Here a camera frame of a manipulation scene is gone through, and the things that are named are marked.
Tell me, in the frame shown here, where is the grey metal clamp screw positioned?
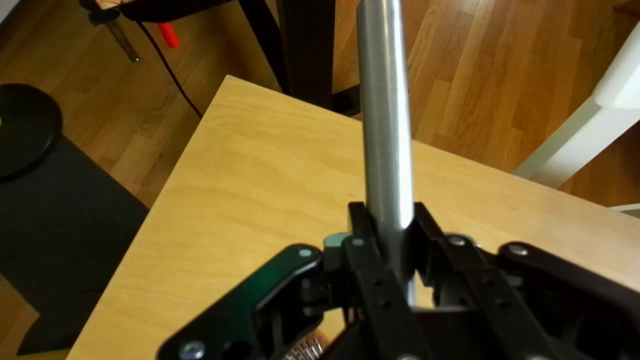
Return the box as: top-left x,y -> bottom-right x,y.
78,0 -> 142,64

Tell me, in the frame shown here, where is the small red cylinder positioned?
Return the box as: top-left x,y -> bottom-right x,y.
157,20 -> 184,50

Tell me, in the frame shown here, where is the thin black cable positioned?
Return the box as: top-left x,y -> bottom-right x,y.
136,18 -> 204,119

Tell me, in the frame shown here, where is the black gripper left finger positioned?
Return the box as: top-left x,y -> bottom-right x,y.
157,199 -> 436,360

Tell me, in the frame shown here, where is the white wooden cross-back chair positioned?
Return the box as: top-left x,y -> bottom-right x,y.
513,21 -> 640,217

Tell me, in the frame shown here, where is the grey metal rod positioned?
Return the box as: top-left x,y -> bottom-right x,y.
356,0 -> 418,307

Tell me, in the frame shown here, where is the black wheeled stand base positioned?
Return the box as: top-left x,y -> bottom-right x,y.
118,0 -> 367,118

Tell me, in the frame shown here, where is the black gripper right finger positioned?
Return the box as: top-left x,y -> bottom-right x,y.
407,199 -> 640,360

